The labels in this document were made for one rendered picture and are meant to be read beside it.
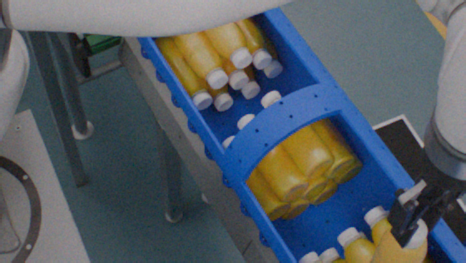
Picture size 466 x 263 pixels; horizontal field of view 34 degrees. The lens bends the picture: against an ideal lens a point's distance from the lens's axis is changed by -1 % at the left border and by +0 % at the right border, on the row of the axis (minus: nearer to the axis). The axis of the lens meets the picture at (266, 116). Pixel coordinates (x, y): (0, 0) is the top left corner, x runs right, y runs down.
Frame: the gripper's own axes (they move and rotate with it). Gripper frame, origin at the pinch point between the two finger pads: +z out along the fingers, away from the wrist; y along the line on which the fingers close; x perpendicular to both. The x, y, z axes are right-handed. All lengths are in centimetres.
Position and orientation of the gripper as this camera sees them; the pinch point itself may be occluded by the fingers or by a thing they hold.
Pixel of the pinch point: (417, 221)
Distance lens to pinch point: 104.4
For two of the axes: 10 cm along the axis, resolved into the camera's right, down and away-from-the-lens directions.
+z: -0.7, 5.2, 8.5
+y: 8.5, -4.1, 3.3
